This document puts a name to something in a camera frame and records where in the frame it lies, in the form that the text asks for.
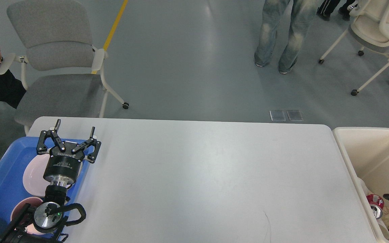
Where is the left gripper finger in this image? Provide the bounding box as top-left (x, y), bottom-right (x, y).
top-left (36, 119), bottom-right (66, 156)
top-left (72, 127), bottom-right (102, 164)

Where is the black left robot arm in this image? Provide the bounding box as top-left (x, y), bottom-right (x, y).
top-left (0, 119), bottom-right (101, 243)

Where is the beige plastic bin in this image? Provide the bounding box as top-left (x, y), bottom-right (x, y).
top-left (333, 127), bottom-right (389, 243)

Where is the white paper cup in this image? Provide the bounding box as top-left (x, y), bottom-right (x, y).
top-left (377, 219), bottom-right (389, 240)

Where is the person in black trousers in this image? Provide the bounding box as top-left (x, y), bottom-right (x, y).
top-left (316, 0), bottom-right (355, 21)

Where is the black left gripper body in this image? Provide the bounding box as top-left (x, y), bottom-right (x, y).
top-left (43, 142), bottom-right (85, 185)

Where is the white paper sheet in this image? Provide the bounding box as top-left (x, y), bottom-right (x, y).
top-left (358, 177), bottom-right (371, 196)

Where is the white office chair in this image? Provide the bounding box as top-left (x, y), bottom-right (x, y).
top-left (318, 0), bottom-right (389, 96)

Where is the pink mug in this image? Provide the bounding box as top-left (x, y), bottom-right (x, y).
top-left (10, 197), bottom-right (46, 235)

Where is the pink plate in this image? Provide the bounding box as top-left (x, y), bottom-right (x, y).
top-left (23, 154), bottom-right (72, 197)

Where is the grey office chair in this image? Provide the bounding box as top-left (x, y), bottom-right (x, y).
top-left (0, 0), bottom-right (129, 133)

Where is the blue plastic tray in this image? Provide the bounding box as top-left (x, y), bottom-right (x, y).
top-left (0, 137), bottom-right (90, 235)

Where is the red item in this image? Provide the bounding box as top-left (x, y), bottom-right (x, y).
top-left (366, 194), bottom-right (385, 219)

